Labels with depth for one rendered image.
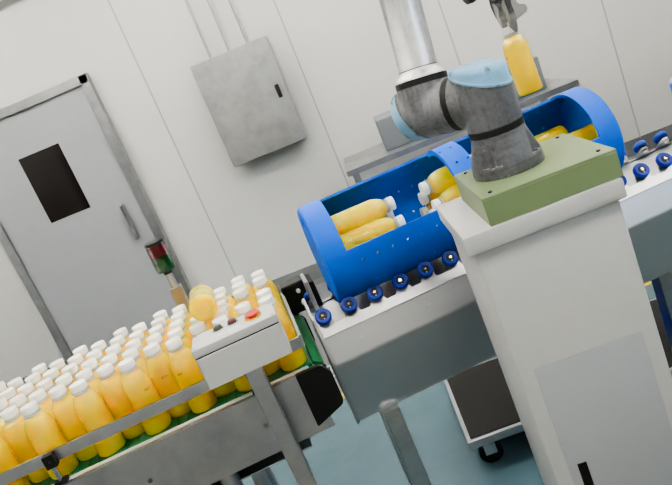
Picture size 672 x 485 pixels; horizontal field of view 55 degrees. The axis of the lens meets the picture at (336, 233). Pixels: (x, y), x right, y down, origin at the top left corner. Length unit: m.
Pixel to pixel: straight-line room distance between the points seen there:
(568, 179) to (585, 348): 0.35
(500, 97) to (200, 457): 1.08
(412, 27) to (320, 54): 3.70
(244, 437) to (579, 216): 0.93
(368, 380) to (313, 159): 3.53
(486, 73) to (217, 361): 0.83
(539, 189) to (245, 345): 0.70
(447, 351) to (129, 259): 4.00
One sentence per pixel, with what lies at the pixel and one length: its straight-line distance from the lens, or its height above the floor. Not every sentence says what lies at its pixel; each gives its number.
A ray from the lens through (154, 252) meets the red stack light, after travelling 2.07.
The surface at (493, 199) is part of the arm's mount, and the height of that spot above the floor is 1.20.
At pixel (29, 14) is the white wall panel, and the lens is 5.58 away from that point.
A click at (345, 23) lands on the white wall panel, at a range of 5.11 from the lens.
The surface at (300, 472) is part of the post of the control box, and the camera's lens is 1.62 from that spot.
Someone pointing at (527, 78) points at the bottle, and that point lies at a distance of 1.89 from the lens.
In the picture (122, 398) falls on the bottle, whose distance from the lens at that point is 1.69.
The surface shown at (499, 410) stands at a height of 0.15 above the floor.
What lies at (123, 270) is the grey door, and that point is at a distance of 5.55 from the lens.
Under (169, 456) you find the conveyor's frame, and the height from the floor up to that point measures 0.85.
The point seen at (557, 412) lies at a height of 0.72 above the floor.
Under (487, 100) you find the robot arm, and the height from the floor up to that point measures 1.37.
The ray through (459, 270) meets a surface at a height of 0.92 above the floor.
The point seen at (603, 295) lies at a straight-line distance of 1.39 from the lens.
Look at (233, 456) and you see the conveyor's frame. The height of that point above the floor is 0.78.
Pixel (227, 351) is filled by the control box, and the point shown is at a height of 1.07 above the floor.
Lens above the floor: 1.53
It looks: 13 degrees down
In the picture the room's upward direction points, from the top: 23 degrees counter-clockwise
